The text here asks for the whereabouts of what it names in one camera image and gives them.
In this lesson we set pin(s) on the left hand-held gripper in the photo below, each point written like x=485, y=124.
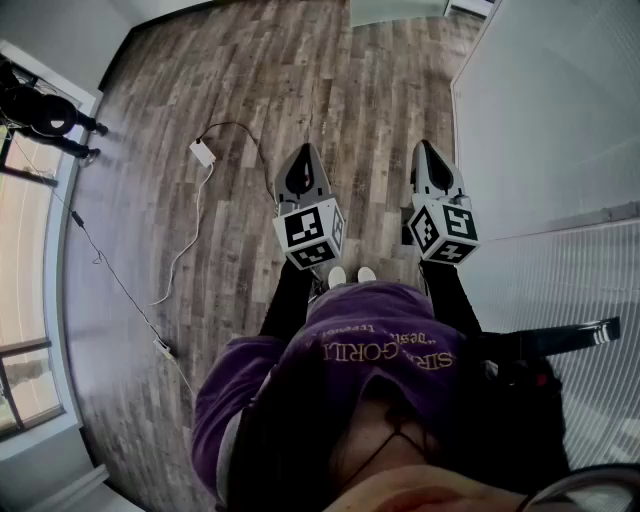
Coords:
x=305, y=230

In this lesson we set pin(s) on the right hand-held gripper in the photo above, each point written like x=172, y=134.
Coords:
x=457, y=222

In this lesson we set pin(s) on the person's right forearm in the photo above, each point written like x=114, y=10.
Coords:
x=450, y=300

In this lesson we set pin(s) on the person's left forearm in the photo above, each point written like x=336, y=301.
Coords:
x=287, y=305

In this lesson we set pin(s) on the person's left white shoe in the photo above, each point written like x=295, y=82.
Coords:
x=337, y=276

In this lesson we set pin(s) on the person's white shoe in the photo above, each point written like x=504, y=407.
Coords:
x=366, y=274
x=337, y=276

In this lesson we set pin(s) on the white power strip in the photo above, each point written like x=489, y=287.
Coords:
x=202, y=154

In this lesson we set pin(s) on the person's right white shoe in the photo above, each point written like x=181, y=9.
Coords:
x=366, y=274

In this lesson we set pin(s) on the striped frosted glass partition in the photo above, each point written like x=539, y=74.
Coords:
x=550, y=125

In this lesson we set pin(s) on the purple sweatshirt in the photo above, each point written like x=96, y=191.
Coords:
x=375, y=320

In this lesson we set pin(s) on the large window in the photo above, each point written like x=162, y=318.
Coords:
x=25, y=225

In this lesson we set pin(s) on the person's neck and chin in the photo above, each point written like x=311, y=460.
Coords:
x=425, y=492

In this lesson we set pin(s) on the grey curved head-mount rim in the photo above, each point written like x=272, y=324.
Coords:
x=600, y=472

